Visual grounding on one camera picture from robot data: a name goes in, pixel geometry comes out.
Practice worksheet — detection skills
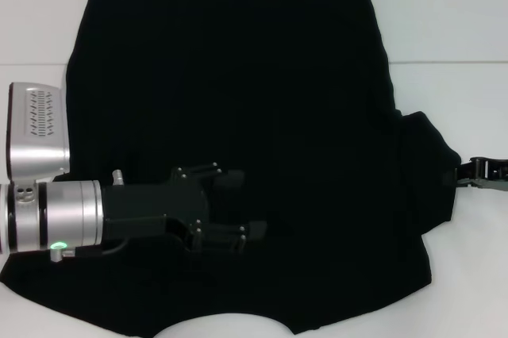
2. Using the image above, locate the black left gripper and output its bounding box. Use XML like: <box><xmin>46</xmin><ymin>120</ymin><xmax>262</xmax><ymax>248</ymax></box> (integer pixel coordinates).
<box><xmin>101</xmin><ymin>162</ymin><xmax>268</xmax><ymax>254</ymax></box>

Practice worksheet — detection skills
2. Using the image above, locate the black shirt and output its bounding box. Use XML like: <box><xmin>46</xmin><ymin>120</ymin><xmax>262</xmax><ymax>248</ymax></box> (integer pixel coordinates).
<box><xmin>0</xmin><ymin>0</ymin><xmax>464</xmax><ymax>338</ymax></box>

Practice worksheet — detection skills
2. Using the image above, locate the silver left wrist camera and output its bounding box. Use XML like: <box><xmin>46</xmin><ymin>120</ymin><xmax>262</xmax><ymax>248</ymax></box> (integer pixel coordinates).
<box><xmin>6</xmin><ymin>82</ymin><xmax>71</xmax><ymax>185</ymax></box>

